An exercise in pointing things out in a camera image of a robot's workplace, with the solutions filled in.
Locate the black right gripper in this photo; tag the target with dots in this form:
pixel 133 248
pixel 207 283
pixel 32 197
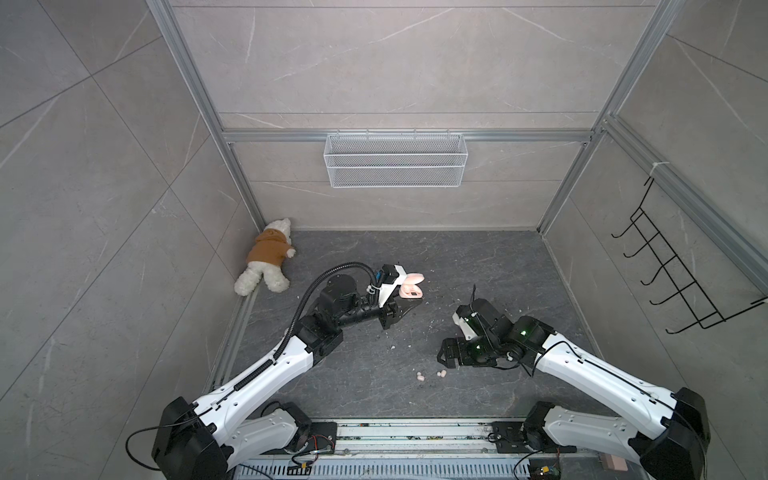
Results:
pixel 462 358

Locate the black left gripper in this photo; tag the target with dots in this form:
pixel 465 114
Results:
pixel 395 310

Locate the pink earbud charging case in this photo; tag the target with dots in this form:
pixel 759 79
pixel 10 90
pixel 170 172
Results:
pixel 409 289

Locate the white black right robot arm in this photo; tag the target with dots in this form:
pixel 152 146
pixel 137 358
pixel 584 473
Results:
pixel 665 432

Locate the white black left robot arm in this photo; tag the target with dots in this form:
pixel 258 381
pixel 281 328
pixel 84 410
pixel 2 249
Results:
pixel 214 434

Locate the white teddy bear brown hoodie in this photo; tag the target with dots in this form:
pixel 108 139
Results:
pixel 265 259

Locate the pink eraser block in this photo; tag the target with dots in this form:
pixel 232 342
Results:
pixel 613 463

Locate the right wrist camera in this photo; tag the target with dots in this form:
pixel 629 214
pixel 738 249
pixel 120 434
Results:
pixel 480 318

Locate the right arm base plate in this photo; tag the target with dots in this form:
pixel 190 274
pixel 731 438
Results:
pixel 517 437

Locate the aluminium rail front frame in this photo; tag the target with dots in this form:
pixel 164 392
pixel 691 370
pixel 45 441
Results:
pixel 425 448

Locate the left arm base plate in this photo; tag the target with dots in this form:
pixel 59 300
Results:
pixel 310 437

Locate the white wire mesh basket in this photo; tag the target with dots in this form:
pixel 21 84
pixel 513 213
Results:
pixel 395 161

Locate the black wire hook rack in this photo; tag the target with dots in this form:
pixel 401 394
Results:
pixel 670 265

